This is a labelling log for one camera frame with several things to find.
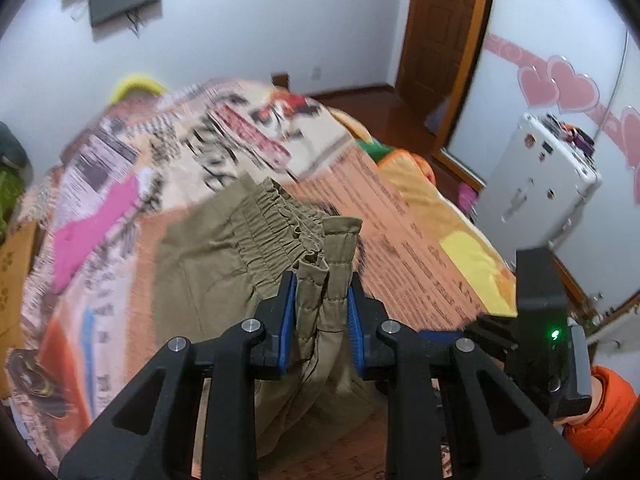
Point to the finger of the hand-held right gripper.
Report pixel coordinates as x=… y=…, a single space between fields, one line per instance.
x=492 y=335

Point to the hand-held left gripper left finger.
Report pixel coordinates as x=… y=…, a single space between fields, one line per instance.
x=286 y=325

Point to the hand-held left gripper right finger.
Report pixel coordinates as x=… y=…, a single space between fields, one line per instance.
x=356 y=330

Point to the olive green pants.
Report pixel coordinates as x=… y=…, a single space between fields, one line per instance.
x=210 y=270

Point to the person's right forearm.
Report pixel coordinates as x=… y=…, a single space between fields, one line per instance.
x=607 y=415

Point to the yellow orange bed sheet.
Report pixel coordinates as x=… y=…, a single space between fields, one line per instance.
x=465 y=250

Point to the white metal cabinet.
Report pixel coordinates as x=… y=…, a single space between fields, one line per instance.
x=530 y=190

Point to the pile of small trinkets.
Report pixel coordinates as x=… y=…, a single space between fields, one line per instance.
x=575 y=135

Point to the printed blanket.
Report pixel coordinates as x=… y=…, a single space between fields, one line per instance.
x=200 y=130

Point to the pink cloth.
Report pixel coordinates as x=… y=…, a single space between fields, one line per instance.
x=95 y=230

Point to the wooden lap desk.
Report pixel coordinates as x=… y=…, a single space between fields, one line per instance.
x=15 y=280

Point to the white sliding door with hearts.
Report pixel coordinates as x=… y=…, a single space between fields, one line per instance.
x=550 y=20

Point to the yellow foam tube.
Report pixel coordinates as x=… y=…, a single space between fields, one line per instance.
x=135 y=85

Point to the wooden door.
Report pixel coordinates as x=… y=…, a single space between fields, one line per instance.
x=440 y=25

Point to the dark wooden bed post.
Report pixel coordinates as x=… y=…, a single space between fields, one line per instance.
x=280 y=80

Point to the wall socket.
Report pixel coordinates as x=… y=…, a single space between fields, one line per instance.
x=316 y=72

